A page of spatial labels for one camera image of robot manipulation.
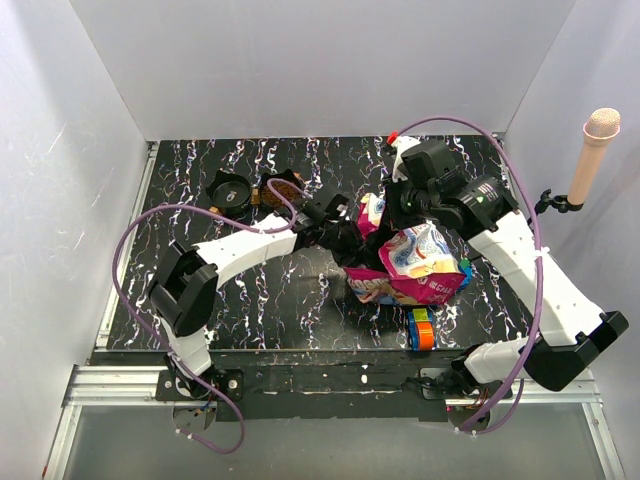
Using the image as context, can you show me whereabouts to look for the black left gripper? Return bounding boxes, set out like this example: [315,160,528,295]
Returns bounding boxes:
[318,220,382,275]

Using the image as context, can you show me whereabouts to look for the pink pet food bag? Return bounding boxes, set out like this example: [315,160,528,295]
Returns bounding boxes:
[343,220,472,306]

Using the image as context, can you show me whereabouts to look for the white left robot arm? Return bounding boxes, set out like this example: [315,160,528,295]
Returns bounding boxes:
[147,194,382,400]

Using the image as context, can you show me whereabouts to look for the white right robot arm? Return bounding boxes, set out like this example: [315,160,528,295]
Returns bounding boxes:
[383,134,629,398]

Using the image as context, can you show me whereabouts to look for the black right pet bowl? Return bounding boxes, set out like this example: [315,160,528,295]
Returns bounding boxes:
[258,169,303,211]

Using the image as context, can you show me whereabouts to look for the black pet bowl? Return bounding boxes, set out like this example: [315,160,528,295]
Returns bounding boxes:
[258,169,303,211]
[205,170,252,219]

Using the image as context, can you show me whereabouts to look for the black left pet bowl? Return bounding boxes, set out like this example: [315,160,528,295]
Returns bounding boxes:
[205,170,252,219]

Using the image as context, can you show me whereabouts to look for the green blue toy blocks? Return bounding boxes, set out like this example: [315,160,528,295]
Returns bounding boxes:
[458,258,471,271]

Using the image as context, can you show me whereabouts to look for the blue orange toy car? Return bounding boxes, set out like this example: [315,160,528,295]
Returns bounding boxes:
[407,307,436,351]

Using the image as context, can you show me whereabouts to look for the black microphone clamp stand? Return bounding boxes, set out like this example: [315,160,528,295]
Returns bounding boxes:
[534,189,584,216]

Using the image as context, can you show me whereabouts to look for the pink microphone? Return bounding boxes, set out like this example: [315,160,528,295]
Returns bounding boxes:
[567,107,621,206]

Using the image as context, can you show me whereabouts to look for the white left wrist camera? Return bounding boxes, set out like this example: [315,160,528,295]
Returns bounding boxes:
[336,203,349,218]

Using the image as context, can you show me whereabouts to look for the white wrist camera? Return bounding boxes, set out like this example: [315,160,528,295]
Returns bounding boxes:
[336,203,349,218]
[387,132,421,183]

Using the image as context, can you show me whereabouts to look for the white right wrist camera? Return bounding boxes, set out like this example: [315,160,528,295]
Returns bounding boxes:
[387,132,421,183]

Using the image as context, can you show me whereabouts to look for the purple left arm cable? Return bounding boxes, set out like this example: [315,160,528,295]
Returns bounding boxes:
[110,179,301,455]

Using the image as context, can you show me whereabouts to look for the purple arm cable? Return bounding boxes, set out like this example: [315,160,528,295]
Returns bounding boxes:
[110,179,301,455]
[397,117,546,435]

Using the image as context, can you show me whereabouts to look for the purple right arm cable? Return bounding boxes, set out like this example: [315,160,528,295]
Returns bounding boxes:
[397,117,546,435]

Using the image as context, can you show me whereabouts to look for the aluminium frame rail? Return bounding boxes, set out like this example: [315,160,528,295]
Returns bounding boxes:
[44,366,624,479]

